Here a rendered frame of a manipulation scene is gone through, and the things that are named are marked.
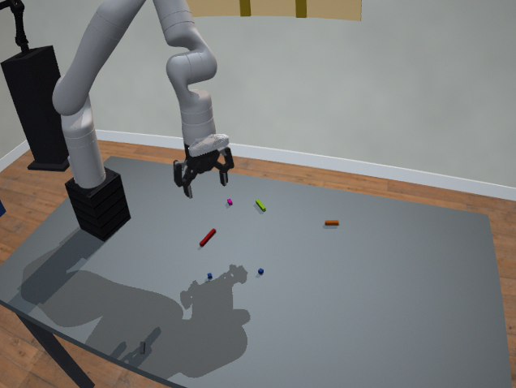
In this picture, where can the lime green rod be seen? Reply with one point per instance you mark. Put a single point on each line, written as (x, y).
(260, 205)

